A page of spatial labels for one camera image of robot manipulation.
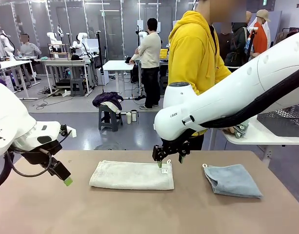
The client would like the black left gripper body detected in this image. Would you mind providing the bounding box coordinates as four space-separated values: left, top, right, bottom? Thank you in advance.
22 142 63 172

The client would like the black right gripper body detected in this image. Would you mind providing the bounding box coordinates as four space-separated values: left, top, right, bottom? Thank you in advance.
161 130 197 156

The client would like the cream white towel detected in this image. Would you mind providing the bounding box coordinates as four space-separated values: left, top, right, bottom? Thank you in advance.
89 159 175 191

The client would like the light blue towel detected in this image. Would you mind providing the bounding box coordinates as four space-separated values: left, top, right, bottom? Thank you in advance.
202 163 263 199

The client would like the dark green towel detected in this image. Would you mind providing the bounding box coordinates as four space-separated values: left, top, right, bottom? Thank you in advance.
233 123 250 139

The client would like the dark grey woven basket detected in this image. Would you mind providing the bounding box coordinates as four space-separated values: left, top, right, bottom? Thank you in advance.
257 104 299 137

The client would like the round floor plate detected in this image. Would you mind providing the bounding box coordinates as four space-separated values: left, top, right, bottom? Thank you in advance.
94 141 127 151

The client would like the dark grey plastic stool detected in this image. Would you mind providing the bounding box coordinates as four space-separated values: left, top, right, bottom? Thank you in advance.
98 104 123 132

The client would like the cream garment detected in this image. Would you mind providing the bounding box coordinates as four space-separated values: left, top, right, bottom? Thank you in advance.
100 101 122 115

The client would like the white side table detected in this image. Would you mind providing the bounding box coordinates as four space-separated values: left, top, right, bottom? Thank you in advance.
209 114 299 166

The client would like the grey step stool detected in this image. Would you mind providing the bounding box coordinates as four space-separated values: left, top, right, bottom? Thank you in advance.
70 78 87 97

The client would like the dark purple clothes pile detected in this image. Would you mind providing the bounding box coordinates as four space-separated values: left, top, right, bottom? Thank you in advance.
92 91 124 110

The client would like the person in yellow hoodie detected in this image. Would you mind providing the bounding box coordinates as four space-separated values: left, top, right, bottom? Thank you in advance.
168 0 247 151

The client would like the person in cream sweater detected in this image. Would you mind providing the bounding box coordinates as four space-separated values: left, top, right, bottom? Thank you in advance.
129 18 161 110

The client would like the long white desk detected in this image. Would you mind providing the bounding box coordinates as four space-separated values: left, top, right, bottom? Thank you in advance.
0 59 41 100

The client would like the grey metal workbench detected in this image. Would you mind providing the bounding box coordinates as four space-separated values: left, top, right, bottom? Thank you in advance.
41 58 94 96

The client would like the white standing desk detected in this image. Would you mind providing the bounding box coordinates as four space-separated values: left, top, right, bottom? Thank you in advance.
102 60 140 100

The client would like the small wooden shelf rack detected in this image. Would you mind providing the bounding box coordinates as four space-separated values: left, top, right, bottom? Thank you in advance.
48 43 71 59

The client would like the seated person in grey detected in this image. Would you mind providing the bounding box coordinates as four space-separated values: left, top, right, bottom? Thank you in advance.
17 33 42 76

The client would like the black stand pole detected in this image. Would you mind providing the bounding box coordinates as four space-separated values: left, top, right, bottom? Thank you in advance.
96 30 105 86

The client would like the mannequin in dark jacket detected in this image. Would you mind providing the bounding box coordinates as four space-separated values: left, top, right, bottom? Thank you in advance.
223 11 252 71

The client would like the black tripod with white top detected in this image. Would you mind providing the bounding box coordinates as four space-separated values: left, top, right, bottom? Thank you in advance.
244 27 259 61

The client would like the mannequin in orange with cap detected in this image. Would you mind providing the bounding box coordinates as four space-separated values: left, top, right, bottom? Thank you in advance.
246 9 272 58

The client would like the clothes rack with coats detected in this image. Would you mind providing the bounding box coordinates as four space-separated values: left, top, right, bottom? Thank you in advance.
273 27 296 47

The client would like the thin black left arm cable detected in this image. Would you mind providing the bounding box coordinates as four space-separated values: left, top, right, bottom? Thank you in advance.
11 148 54 177

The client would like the black left arm cable sleeve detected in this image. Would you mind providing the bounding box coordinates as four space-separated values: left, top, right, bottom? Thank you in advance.
0 151 16 191

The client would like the black arm cable sleeve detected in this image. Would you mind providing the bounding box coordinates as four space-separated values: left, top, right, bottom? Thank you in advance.
200 70 299 130
0 151 16 191

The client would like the black floor cable tangle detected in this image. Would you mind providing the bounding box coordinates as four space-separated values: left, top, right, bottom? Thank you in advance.
36 86 58 110

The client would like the black right arm cable sleeve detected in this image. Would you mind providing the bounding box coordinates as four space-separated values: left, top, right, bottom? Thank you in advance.
200 70 299 130

